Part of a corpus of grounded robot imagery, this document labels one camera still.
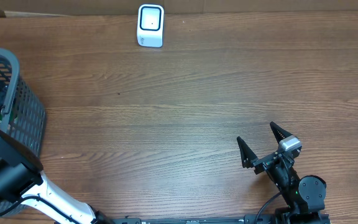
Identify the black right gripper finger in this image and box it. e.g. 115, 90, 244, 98
270, 121, 292, 143
236, 136, 258, 168

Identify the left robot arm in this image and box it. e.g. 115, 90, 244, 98
0, 130, 113, 223

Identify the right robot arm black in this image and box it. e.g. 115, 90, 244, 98
236, 121, 331, 223

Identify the white barcode scanner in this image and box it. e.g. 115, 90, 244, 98
137, 4, 165, 48

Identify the grey plastic shopping basket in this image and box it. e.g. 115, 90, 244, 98
0, 48, 46, 216

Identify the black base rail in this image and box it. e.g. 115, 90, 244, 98
110, 213, 331, 224

